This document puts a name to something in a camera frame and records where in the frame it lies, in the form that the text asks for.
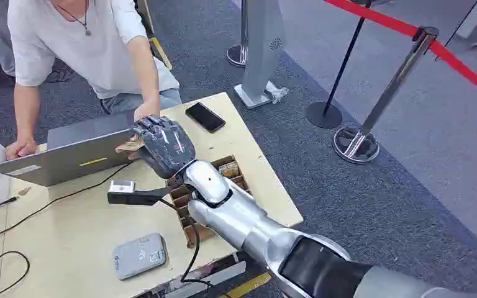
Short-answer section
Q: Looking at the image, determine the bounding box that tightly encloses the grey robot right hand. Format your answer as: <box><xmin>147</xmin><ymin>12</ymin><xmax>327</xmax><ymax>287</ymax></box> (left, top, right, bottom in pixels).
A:
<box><xmin>132</xmin><ymin>114</ymin><xmax>197</xmax><ymax>180</ymax></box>

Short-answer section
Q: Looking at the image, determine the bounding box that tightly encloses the tan printed card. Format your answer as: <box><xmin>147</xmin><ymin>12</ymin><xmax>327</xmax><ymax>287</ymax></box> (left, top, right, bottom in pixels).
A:
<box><xmin>114</xmin><ymin>138</ymin><xmax>145</xmax><ymax>161</ymax></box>

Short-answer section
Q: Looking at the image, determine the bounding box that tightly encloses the person's left hand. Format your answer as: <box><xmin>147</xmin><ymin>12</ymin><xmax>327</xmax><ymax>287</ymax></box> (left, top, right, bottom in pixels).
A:
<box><xmin>133</xmin><ymin>101</ymin><xmax>161</xmax><ymax>123</ymax></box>

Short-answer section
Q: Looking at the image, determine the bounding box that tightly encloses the person's hand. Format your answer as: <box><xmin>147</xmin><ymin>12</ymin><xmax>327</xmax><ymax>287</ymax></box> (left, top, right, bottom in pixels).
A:
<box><xmin>4</xmin><ymin>137</ymin><xmax>39</xmax><ymax>161</ymax></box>
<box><xmin>133</xmin><ymin>101</ymin><xmax>161</xmax><ymax>123</ymax></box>

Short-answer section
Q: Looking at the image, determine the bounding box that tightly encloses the black smartphone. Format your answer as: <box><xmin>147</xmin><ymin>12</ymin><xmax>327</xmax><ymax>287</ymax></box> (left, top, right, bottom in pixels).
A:
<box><xmin>184</xmin><ymin>102</ymin><xmax>227</xmax><ymax>133</ymax></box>

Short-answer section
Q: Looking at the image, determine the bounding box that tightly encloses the wooden card box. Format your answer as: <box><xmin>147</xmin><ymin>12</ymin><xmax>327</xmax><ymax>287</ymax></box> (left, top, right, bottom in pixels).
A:
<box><xmin>166</xmin><ymin>154</ymin><xmax>252</xmax><ymax>250</ymax></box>

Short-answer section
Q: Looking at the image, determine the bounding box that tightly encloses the stack of cards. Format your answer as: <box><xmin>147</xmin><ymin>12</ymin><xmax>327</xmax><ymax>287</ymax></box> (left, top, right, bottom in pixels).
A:
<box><xmin>218</xmin><ymin>160</ymin><xmax>240</xmax><ymax>179</ymax></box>

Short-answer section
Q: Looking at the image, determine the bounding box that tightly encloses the grey laptop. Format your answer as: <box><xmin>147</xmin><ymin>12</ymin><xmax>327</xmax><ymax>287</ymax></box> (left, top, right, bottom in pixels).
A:
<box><xmin>0</xmin><ymin>112</ymin><xmax>142</xmax><ymax>188</ymax></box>

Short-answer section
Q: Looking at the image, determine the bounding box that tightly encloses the chair leg with yellow strip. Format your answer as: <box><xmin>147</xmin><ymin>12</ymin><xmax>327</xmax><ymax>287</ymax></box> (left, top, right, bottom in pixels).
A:
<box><xmin>136</xmin><ymin>0</ymin><xmax>173</xmax><ymax>71</ymax></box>

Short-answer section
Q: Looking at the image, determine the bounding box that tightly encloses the white plastic wrap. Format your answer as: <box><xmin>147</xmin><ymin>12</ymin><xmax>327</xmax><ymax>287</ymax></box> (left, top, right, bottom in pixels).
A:
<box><xmin>265</xmin><ymin>80</ymin><xmax>290</xmax><ymax>104</ymax></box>

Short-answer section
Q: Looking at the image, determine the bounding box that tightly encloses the grey floor pillar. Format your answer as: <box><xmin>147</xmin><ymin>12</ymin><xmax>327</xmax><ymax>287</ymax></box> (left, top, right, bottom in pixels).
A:
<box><xmin>234</xmin><ymin>0</ymin><xmax>288</xmax><ymax>111</ymax></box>

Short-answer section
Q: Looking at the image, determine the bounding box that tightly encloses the person's right hand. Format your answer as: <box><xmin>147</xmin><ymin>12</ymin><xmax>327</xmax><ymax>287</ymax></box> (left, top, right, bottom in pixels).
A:
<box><xmin>4</xmin><ymin>137</ymin><xmax>39</xmax><ymax>161</ymax></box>

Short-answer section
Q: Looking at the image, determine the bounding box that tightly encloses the yellow bar under desk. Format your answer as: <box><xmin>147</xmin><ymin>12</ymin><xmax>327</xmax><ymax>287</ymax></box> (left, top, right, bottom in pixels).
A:
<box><xmin>221</xmin><ymin>271</ymin><xmax>273</xmax><ymax>298</ymax></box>

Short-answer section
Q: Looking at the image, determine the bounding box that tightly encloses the red barrier belt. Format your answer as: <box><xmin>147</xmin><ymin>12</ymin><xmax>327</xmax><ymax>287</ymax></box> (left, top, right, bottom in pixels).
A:
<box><xmin>323</xmin><ymin>0</ymin><xmax>477</xmax><ymax>104</ymax></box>

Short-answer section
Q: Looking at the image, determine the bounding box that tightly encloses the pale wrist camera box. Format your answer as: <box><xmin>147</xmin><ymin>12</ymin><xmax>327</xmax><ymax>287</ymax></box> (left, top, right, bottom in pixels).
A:
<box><xmin>108</xmin><ymin>179</ymin><xmax>136</xmax><ymax>194</ymax></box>

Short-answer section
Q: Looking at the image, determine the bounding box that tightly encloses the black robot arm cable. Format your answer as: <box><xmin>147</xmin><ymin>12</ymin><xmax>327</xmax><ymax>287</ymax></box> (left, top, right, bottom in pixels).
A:
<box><xmin>158</xmin><ymin>199</ymin><xmax>216</xmax><ymax>288</ymax></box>

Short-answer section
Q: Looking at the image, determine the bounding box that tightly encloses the chrome stanchion post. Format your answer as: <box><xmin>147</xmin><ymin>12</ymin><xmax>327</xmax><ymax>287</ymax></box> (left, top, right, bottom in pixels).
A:
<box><xmin>332</xmin><ymin>26</ymin><xmax>440</xmax><ymax>165</ymax></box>
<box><xmin>225</xmin><ymin>0</ymin><xmax>250</xmax><ymax>68</ymax></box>

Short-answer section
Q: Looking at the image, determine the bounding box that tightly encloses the black laptop cable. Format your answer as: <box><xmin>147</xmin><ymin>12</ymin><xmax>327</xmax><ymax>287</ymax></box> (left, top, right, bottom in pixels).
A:
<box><xmin>0</xmin><ymin>163</ymin><xmax>134</xmax><ymax>250</ymax></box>

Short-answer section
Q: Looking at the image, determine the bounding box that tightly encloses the metal desk frame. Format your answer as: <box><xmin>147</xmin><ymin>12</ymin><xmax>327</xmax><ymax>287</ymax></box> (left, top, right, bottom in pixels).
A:
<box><xmin>133</xmin><ymin>253</ymin><xmax>248</xmax><ymax>298</ymax></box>

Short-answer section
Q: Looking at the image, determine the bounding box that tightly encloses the black cord necklace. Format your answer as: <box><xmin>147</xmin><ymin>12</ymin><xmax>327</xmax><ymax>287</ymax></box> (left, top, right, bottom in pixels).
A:
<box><xmin>55</xmin><ymin>0</ymin><xmax>93</xmax><ymax>37</ymax></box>

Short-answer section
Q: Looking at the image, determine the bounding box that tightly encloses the black stanchion post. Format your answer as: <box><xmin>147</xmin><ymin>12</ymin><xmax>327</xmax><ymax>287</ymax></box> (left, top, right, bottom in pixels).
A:
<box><xmin>305</xmin><ymin>0</ymin><xmax>373</xmax><ymax>130</ymax></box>

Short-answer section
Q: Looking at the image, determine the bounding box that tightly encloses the black looped cable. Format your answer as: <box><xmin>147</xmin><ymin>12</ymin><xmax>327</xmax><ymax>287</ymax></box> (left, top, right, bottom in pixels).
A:
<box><xmin>0</xmin><ymin>250</ymin><xmax>31</xmax><ymax>298</ymax></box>

